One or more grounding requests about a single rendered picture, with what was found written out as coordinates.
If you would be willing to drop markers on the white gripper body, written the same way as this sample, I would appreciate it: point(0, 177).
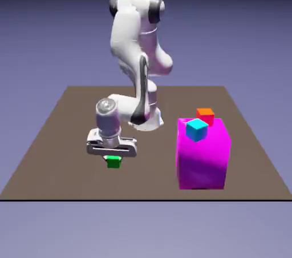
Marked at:
point(127, 149)

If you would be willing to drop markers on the small green cube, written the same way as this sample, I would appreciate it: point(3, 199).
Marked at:
point(113, 162)

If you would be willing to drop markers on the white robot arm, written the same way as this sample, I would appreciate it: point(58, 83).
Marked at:
point(127, 41)

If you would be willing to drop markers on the small cyan cube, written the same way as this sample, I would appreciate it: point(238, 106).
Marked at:
point(196, 129)

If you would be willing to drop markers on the small orange cube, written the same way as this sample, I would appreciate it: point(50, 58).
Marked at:
point(205, 114)

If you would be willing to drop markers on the large magenta box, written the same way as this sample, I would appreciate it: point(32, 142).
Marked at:
point(202, 162)

